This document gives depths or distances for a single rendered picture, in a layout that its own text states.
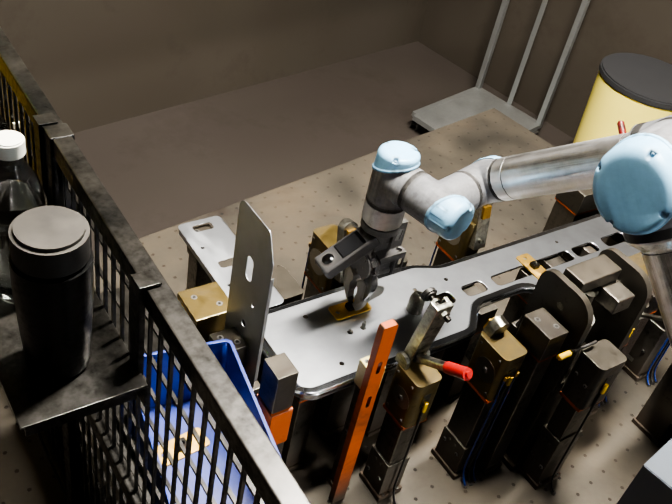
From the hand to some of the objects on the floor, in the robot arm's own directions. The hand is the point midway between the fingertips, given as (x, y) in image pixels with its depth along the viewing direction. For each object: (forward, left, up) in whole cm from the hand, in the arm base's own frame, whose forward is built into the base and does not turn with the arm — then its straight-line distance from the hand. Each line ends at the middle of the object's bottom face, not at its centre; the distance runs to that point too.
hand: (351, 302), depth 160 cm
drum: (+55, -234, -102) cm, 261 cm away
